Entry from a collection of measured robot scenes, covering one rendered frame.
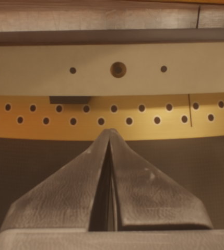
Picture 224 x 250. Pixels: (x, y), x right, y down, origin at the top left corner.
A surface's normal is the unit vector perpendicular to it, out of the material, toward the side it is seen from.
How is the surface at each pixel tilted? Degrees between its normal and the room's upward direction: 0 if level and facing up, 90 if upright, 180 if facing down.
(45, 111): 61
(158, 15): 90
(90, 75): 90
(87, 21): 90
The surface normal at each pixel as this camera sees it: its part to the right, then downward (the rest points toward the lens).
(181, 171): 0.07, -0.07
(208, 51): 0.09, 0.41
